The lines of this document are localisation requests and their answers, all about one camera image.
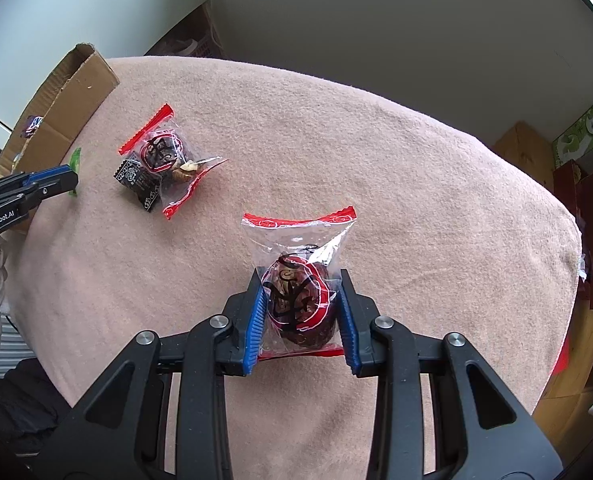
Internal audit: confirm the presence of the clear nut packet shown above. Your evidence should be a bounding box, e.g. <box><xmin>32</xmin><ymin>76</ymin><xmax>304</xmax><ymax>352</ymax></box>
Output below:
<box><xmin>159</xmin><ymin>156</ymin><xmax>228</xmax><ymax>221</ymax></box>

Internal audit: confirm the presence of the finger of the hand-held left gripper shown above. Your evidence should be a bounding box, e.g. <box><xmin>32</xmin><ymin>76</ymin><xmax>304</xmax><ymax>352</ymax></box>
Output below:
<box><xmin>0</xmin><ymin>171</ymin><xmax>80</xmax><ymax>211</ymax></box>
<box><xmin>0</xmin><ymin>165</ymin><xmax>76</xmax><ymax>192</ymax></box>

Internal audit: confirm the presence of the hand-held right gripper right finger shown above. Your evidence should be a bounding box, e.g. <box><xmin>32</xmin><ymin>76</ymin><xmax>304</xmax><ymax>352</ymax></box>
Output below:
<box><xmin>337</xmin><ymin>269</ymin><xmax>562</xmax><ymax>480</ymax></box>

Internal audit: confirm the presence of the person's left forearm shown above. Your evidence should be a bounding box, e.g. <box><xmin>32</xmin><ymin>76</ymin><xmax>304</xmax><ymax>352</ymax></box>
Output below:
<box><xmin>0</xmin><ymin>357</ymin><xmax>84</xmax><ymax>461</ymax></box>

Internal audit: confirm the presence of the green candy wrapper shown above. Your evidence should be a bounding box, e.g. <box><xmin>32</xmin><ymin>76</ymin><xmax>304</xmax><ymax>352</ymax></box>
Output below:
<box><xmin>68</xmin><ymin>147</ymin><xmax>84</xmax><ymax>196</ymax></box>

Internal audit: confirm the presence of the black candy packet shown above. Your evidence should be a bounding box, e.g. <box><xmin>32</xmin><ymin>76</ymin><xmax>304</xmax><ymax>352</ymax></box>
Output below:
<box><xmin>112</xmin><ymin>157</ymin><xmax>163</xmax><ymax>213</ymax></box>

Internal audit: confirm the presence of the red date packet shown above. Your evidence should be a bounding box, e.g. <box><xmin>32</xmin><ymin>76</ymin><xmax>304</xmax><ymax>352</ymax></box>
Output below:
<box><xmin>241</xmin><ymin>206</ymin><xmax>357</xmax><ymax>361</ymax></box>
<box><xmin>118</xmin><ymin>103</ymin><xmax>187</xmax><ymax>173</ymax></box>

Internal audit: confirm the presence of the brown cardboard box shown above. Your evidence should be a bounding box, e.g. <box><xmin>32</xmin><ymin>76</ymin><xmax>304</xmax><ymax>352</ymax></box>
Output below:
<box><xmin>0</xmin><ymin>43</ymin><xmax>121</xmax><ymax>235</ymax></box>

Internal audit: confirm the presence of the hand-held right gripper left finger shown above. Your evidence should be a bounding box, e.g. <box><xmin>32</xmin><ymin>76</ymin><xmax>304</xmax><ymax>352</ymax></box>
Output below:
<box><xmin>61</xmin><ymin>267</ymin><xmax>270</xmax><ymax>480</ymax></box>

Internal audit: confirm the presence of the plain brown carton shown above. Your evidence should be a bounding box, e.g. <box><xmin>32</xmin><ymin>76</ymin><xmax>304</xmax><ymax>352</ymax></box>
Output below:
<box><xmin>491</xmin><ymin>121</ymin><xmax>557</xmax><ymax>196</ymax></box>

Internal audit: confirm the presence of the green white carton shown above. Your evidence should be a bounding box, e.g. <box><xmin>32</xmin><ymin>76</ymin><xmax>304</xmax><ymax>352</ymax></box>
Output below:
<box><xmin>551</xmin><ymin>99</ymin><xmax>593</xmax><ymax>171</ymax></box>

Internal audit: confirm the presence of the grey ribbed shutter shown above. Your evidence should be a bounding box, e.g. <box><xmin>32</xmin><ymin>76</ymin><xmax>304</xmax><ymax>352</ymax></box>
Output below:
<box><xmin>0</xmin><ymin>320</ymin><xmax>34</xmax><ymax>376</ymax></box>

